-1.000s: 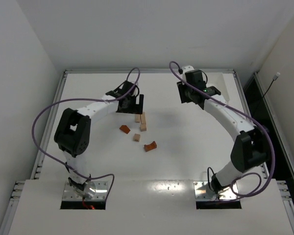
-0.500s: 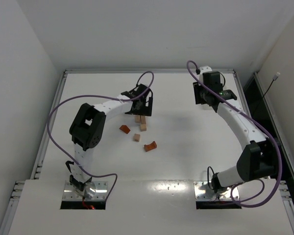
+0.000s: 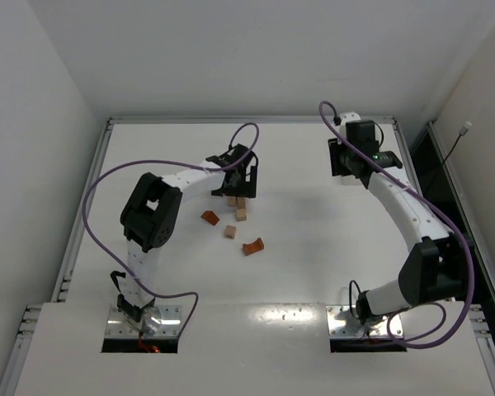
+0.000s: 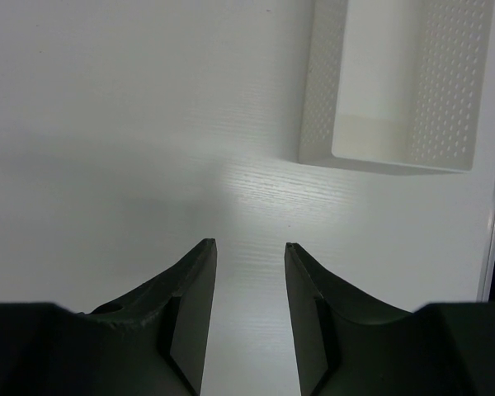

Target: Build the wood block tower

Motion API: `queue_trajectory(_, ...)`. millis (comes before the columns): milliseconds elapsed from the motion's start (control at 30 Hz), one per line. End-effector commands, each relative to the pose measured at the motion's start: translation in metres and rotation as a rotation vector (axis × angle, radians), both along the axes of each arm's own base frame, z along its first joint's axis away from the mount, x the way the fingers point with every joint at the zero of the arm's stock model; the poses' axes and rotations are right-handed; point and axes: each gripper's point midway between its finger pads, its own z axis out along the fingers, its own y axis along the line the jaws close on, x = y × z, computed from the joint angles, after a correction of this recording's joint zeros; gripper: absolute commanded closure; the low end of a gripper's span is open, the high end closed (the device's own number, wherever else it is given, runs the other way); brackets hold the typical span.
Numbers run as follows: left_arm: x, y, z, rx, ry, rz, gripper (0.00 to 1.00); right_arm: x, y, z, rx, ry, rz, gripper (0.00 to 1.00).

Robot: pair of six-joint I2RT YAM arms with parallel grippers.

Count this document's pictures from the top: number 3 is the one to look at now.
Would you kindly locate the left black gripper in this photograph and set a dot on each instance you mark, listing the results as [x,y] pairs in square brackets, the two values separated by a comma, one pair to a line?
[239,188]

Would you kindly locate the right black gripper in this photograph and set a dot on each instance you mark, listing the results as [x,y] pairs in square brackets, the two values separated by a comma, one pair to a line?
[336,157]

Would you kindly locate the long plain wood block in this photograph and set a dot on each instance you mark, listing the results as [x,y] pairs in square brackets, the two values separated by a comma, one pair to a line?
[241,203]

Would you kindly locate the light wood cube letter H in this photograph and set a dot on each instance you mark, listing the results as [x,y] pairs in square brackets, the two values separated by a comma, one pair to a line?
[241,215]

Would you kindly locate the light wood cube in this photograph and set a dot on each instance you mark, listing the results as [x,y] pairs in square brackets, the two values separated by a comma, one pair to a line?
[230,231]

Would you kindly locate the orange arch wood block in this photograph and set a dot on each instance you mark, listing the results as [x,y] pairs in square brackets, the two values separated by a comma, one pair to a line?
[251,248]

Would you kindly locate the white perforated plastic box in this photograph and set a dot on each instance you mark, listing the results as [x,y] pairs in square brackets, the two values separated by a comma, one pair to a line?
[350,180]

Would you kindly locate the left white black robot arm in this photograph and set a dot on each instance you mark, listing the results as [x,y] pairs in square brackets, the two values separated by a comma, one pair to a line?
[150,215]

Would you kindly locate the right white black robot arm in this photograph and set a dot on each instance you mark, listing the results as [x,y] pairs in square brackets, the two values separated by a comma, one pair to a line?
[435,268]

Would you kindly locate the orange triangular wood block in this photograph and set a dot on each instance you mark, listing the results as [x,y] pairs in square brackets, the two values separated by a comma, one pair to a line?
[210,217]

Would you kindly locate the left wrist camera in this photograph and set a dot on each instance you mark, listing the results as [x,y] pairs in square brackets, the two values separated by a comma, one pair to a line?
[231,159]

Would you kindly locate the black wall cable white plug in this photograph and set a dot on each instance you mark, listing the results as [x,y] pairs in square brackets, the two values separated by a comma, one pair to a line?
[462,132]

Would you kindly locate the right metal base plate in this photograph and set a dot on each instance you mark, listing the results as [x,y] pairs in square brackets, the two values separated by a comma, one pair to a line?
[344,326]

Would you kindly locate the metal base plate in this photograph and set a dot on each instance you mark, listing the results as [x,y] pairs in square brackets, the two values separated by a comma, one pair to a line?
[160,322]
[344,326]

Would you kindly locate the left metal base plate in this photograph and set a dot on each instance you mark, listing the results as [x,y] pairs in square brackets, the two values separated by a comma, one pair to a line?
[160,322]

